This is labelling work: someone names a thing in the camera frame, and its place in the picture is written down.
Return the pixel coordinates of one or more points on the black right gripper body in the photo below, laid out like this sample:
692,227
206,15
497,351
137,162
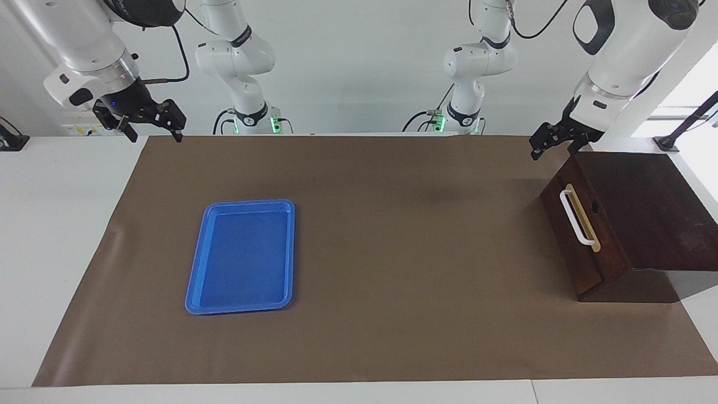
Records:
132,104

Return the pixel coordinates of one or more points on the white wall power outlet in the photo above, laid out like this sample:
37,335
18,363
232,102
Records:
78,130

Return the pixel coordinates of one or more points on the brown table mat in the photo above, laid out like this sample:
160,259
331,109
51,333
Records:
392,252

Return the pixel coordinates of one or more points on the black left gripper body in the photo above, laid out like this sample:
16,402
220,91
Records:
575,126

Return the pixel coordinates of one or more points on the blue plastic tray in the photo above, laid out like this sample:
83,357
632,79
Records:
241,258

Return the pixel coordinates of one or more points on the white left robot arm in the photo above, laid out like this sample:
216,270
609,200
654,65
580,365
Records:
622,56

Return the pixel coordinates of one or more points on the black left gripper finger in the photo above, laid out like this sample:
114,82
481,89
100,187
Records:
579,145
547,134

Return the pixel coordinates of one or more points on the dark wooden drawer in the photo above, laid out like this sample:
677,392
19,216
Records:
600,269

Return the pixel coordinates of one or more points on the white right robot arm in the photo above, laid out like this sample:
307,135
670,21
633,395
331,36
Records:
84,33

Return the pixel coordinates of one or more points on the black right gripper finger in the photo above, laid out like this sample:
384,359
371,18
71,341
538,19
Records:
109,120
171,115

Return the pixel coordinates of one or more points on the black table clamp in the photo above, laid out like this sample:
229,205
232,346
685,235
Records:
11,140

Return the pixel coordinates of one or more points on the dark wooden drawer cabinet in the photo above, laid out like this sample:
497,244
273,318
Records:
656,213

